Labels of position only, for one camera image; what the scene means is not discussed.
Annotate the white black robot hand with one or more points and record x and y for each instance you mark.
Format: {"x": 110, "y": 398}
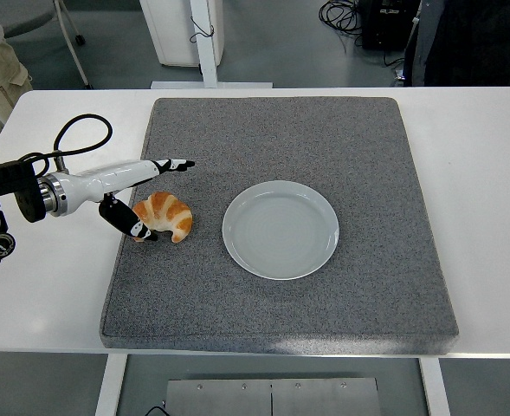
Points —
{"x": 107, "y": 177}

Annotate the golden brown croissant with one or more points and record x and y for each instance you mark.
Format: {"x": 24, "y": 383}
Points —
{"x": 172, "y": 214}

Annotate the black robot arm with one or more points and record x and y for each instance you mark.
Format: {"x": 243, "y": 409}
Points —
{"x": 3, "y": 180}

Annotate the round pale grey plate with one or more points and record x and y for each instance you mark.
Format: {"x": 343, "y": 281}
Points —
{"x": 280, "y": 229}

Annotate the grey metal plate with screws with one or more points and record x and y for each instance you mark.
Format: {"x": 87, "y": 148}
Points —
{"x": 237, "y": 398}

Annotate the white cabinet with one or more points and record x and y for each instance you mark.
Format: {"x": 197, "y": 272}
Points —
{"x": 172, "y": 30}

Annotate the grey felt mat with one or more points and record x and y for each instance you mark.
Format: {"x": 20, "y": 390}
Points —
{"x": 280, "y": 130}

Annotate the grey chair with casters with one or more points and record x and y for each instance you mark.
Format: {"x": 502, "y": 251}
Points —
{"x": 29, "y": 13}

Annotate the white table leg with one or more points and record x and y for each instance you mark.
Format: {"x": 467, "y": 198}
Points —
{"x": 109, "y": 385}
{"x": 436, "y": 390}

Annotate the black equipment box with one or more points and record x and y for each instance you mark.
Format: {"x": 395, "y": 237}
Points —
{"x": 389, "y": 26}

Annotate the dark garment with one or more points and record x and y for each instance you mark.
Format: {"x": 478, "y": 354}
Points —
{"x": 475, "y": 43}

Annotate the white post with flat base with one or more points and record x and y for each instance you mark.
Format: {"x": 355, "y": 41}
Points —
{"x": 207, "y": 56}

